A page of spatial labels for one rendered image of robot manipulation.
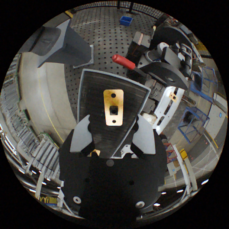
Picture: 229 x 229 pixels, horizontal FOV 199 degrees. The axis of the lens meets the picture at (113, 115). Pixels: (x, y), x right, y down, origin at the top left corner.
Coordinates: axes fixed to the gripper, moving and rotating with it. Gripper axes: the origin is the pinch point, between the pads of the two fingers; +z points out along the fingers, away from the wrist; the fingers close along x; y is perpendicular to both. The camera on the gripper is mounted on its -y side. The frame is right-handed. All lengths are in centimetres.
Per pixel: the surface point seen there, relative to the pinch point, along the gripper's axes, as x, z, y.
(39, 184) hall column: -569, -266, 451
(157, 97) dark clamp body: 15.7, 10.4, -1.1
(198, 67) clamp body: 64, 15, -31
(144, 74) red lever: 8.8, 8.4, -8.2
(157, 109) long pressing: 22.9, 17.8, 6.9
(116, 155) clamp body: 1.1, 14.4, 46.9
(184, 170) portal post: 327, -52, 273
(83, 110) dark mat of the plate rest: -7.1, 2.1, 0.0
